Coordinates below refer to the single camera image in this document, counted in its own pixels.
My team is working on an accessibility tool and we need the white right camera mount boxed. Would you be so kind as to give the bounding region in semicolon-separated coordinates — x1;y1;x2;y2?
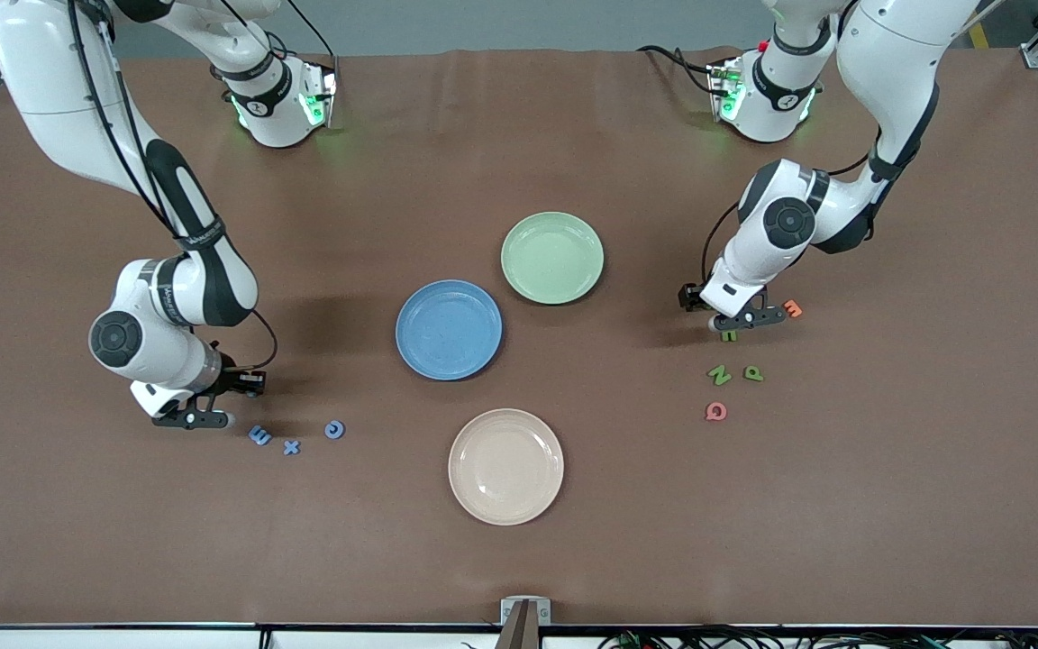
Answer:
129;377;206;418

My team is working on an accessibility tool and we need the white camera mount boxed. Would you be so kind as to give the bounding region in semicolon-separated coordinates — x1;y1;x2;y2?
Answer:
699;261;768;318
129;377;206;418

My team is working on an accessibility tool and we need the black right base cable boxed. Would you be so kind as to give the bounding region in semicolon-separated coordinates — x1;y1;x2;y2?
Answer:
267;0;336;60

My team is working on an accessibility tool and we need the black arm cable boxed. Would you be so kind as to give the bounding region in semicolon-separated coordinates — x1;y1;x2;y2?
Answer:
68;0;278;372
701;149;876;288

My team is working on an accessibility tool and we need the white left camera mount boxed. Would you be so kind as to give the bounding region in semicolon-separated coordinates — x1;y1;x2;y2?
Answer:
699;261;768;318

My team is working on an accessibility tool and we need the green plate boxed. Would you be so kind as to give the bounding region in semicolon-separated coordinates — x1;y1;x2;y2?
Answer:
500;212;606;306

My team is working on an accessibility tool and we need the black left base cable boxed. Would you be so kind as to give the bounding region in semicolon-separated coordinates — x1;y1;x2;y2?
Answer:
636;43;720;96

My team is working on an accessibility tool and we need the grey camera pole bracket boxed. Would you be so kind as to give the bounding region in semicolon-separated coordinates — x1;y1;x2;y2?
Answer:
495;597;552;649

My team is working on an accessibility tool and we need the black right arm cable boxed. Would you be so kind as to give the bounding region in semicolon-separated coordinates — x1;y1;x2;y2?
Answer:
68;0;278;372

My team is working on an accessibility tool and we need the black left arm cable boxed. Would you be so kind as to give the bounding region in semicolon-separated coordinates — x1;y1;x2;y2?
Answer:
701;149;876;288

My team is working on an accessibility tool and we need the black base cable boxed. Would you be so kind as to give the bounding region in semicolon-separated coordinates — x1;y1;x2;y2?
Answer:
636;43;720;96
267;0;336;60

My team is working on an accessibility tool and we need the beige plate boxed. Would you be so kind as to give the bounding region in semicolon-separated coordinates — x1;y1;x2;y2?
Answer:
447;408;565;526

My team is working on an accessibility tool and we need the blue plate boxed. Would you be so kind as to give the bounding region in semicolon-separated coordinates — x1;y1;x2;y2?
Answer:
395;279;504;382

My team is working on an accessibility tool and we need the brown table cover sheet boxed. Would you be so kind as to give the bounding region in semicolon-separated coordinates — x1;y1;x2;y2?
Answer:
0;47;1038;628

